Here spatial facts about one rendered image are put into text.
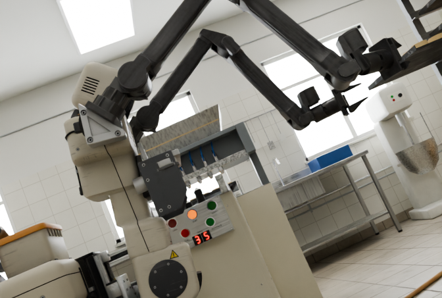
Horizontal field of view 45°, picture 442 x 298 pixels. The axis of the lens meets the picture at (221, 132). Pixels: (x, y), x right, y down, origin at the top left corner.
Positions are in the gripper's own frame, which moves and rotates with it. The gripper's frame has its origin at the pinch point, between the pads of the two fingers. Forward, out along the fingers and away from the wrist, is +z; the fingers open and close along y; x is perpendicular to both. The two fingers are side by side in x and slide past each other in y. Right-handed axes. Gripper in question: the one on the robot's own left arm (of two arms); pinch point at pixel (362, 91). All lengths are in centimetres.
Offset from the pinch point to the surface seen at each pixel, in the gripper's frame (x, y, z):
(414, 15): 18.4, 18.9, 26.6
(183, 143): 61, 26, -100
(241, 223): -5, -24, -60
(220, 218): -10, -20, -65
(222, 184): -8, -9, -59
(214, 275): -12, -38, -76
